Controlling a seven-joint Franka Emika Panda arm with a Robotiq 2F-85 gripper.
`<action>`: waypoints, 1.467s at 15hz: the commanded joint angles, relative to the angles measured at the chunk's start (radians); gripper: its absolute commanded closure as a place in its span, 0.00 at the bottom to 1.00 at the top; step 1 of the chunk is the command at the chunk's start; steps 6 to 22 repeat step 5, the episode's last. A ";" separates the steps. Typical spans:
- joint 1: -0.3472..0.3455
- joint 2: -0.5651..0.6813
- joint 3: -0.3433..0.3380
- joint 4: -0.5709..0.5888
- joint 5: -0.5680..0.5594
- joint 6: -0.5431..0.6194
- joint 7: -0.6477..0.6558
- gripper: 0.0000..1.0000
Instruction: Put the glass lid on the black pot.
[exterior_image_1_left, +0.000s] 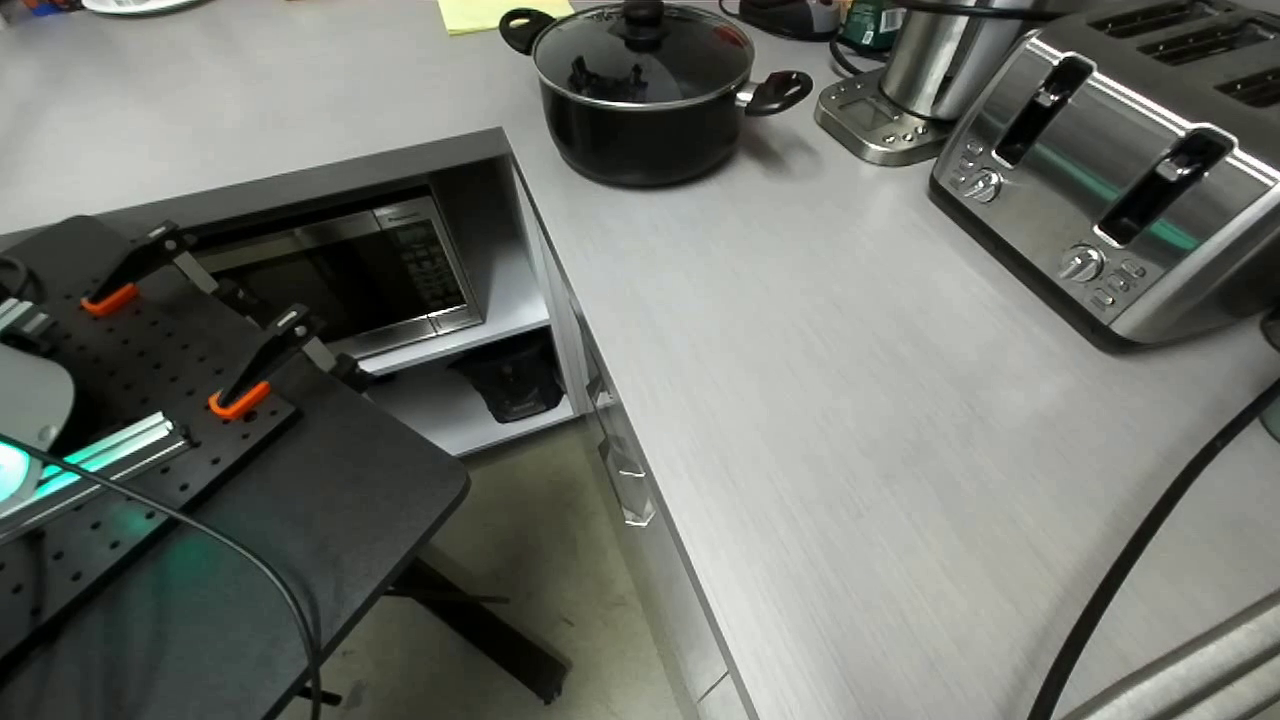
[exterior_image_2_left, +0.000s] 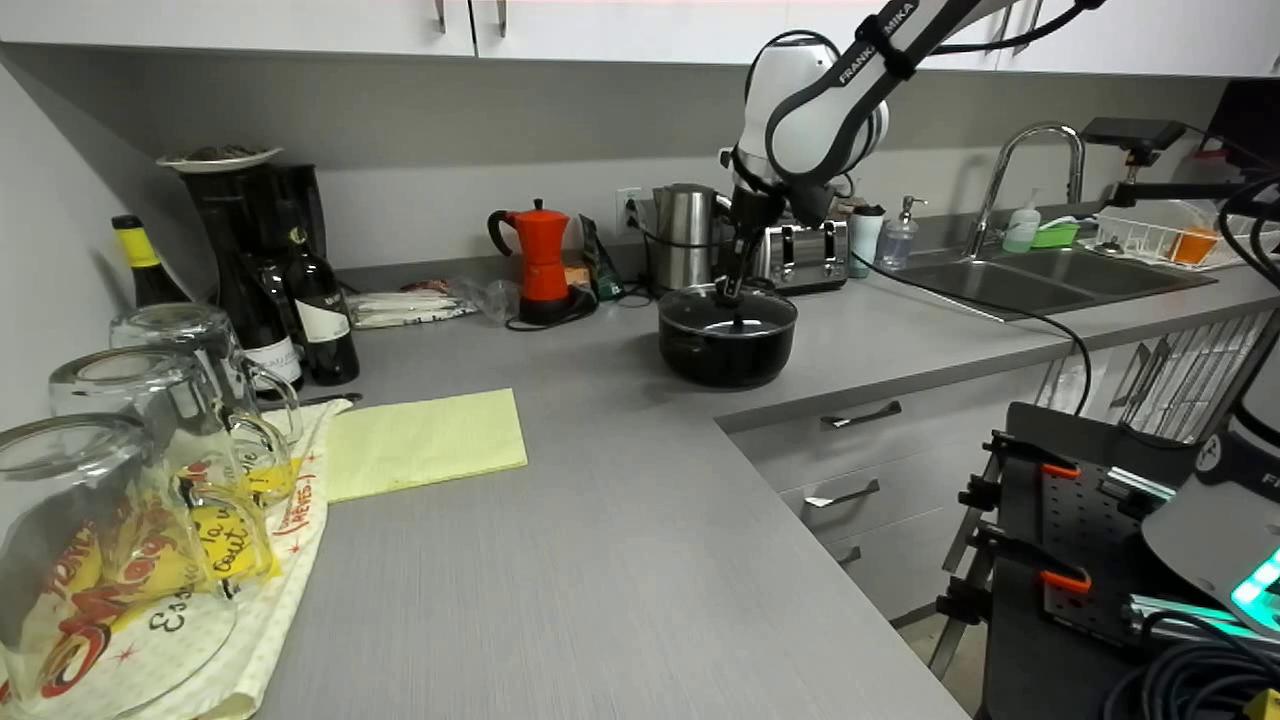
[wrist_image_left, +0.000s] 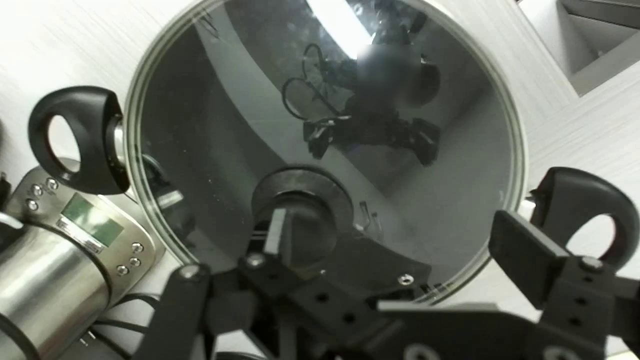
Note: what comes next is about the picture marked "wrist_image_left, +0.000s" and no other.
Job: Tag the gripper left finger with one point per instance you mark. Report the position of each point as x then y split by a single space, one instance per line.
300 295

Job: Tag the stainless steel appliance with display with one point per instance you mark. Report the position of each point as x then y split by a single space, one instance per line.
50 280

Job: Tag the round glass lid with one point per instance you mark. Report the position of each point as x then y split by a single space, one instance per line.
200 150

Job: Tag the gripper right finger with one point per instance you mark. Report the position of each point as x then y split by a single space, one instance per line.
575 295

